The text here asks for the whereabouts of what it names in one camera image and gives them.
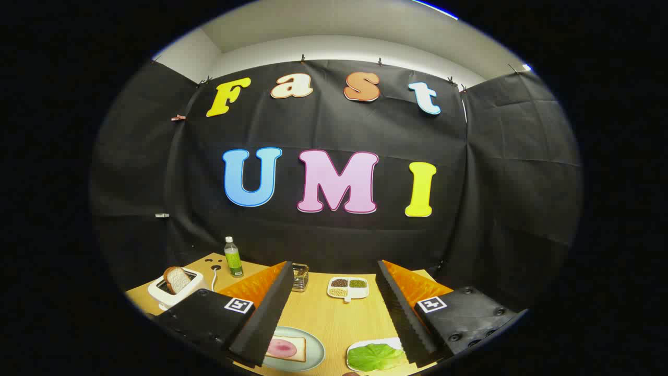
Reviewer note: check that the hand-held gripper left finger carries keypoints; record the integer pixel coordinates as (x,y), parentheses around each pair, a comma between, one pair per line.
(261,324)

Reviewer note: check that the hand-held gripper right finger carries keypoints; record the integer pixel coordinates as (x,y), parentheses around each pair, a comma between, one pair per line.
(404,318)

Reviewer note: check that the green lettuce leaf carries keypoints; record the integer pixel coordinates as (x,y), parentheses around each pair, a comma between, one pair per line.
(373,357)

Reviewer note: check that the toasted bread slice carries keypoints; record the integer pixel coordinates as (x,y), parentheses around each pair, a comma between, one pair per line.
(177,279)

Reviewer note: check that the pink ham slice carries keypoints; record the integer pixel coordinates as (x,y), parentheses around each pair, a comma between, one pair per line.
(282,348)

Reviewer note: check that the white square plate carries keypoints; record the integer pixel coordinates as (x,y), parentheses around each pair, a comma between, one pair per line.
(376,341)

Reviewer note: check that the white bread slice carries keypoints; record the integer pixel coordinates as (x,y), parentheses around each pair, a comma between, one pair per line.
(299,351)

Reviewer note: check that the pale green round plate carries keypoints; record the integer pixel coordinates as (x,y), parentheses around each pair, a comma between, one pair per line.
(313,355)

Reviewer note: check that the white divided dish with beans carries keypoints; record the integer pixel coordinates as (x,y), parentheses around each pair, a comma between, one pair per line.
(348,288)

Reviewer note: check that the green drink bottle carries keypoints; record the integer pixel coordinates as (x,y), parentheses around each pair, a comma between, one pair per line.
(233,257)

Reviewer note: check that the white toaster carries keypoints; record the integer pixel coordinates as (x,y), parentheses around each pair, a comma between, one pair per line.
(167,302)

